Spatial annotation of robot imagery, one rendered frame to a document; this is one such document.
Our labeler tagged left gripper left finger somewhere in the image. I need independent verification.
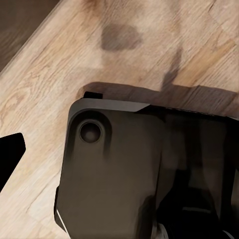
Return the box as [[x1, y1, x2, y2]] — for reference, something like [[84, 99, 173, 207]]
[[0, 132, 26, 192]]

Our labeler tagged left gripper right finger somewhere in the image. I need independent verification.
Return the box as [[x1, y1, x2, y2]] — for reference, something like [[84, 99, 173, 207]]
[[223, 132, 239, 172]]

